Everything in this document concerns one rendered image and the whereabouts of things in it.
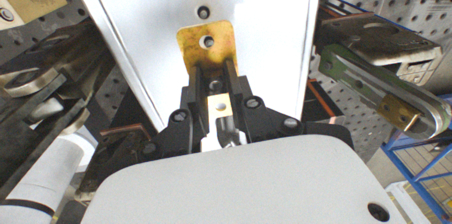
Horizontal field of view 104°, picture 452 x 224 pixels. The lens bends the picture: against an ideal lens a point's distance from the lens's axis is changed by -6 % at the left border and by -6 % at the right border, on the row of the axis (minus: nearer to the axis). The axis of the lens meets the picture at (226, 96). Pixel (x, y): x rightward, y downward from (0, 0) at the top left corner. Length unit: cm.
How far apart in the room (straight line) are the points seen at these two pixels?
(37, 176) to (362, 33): 72
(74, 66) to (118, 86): 43
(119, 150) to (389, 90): 36
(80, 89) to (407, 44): 35
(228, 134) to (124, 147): 18
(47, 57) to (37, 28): 44
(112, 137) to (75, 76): 18
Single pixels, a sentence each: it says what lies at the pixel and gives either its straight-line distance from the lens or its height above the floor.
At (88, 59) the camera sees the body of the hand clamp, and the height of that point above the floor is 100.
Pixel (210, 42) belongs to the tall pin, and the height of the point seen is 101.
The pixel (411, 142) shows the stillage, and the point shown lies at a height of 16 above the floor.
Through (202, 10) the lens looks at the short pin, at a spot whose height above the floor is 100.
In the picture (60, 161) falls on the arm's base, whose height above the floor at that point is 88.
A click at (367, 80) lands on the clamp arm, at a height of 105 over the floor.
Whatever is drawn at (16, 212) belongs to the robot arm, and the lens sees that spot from 64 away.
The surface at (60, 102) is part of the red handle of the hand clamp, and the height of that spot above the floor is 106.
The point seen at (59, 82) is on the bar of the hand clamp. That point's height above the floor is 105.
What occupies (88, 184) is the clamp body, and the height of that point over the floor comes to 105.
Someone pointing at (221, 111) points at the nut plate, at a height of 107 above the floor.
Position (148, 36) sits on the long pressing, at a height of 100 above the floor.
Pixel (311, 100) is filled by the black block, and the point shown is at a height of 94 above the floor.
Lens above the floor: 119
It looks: 50 degrees down
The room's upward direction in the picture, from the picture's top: 171 degrees clockwise
